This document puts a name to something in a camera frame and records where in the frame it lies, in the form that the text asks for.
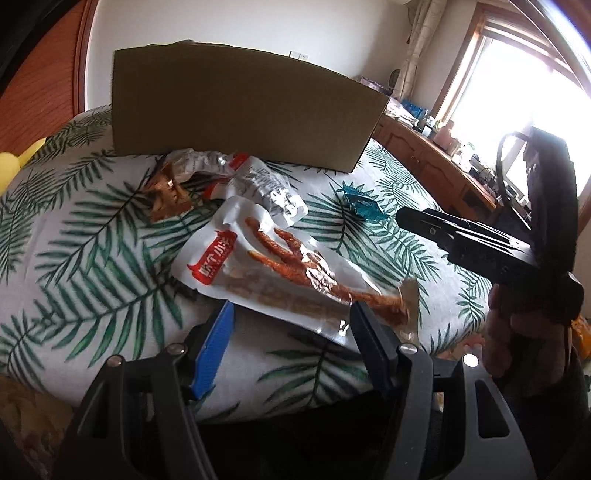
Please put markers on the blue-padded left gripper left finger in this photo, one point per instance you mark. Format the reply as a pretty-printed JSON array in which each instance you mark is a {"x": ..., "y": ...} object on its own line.
[{"x": 206, "y": 346}]

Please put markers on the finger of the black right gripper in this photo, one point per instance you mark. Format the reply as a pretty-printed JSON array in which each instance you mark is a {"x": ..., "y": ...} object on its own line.
[{"x": 430, "y": 224}]

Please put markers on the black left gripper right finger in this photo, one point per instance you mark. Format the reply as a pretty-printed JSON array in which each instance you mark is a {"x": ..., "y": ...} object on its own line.
[{"x": 388, "y": 367}]

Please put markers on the white chicken feet snack packet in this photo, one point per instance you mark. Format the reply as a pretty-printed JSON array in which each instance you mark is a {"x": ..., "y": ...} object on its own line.
[{"x": 242, "y": 256}]

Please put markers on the teal snack packet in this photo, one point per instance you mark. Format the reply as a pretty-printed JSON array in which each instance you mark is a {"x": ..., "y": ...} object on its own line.
[{"x": 363, "y": 205}]

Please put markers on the brown transparent snack packet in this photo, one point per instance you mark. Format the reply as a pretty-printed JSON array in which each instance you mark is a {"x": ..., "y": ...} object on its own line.
[{"x": 168, "y": 198}]

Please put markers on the silver red-top snack packet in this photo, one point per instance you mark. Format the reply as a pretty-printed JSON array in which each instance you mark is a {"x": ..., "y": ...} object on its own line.
[{"x": 252, "y": 179}]

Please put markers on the silver foil snack packet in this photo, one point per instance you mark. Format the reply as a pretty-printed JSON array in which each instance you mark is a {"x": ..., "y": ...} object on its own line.
[{"x": 188, "y": 162}]

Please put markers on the person's right hand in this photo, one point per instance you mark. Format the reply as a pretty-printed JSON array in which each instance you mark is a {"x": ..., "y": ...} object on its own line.
[{"x": 522, "y": 346}]

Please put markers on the wooden sideboard cabinet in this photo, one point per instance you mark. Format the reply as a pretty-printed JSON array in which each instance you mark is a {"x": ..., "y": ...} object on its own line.
[{"x": 454, "y": 190}]

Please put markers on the patterned window curtain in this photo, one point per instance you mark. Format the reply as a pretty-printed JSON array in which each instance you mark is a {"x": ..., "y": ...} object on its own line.
[{"x": 426, "y": 20}]

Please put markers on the brown cardboard box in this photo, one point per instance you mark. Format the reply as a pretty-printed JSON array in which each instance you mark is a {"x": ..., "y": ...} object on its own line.
[{"x": 229, "y": 99}]

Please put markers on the yellow Pikachu plush toy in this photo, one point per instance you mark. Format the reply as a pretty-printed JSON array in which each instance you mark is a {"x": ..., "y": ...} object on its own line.
[{"x": 10, "y": 164}]

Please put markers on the wooden slatted wardrobe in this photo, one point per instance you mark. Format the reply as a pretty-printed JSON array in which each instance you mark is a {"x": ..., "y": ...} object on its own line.
[{"x": 43, "y": 63}]

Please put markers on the window with wooden frame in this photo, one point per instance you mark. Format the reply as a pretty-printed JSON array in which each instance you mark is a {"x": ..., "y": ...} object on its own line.
[{"x": 510, "y": 79}]

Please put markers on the white wall switch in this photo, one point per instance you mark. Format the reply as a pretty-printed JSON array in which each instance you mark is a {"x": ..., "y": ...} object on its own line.
[{"x": 298, "y": 56}]

